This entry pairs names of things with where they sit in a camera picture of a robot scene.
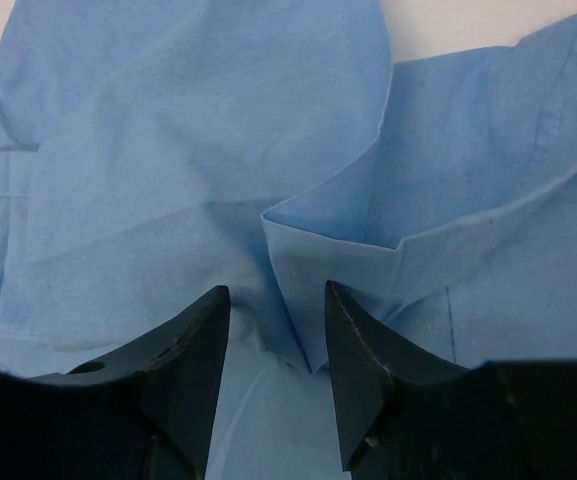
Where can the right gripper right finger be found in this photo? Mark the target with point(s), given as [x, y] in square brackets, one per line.
[405, 413]

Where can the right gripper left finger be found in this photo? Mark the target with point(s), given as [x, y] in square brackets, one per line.
[142, 411]

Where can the light blue long sleeve shirt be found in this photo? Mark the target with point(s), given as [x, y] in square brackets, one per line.
[150, 150]

